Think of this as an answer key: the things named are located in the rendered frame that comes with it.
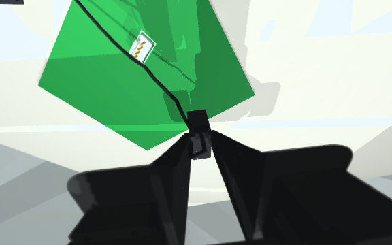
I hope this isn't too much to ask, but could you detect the black cable with plug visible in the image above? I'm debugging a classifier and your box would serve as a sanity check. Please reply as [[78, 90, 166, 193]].
[[74, 0, 212, 160]]

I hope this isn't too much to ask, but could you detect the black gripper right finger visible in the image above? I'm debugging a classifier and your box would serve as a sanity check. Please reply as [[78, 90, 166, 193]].
[[212, 130, 353, 240]]

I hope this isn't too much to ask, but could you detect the green circuit board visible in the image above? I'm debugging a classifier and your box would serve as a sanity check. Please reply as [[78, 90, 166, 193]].
[[38, 0, 255, 150]]

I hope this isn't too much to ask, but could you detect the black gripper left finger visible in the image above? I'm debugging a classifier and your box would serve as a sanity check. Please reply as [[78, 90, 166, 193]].
[[67, 133, 191, 245]]

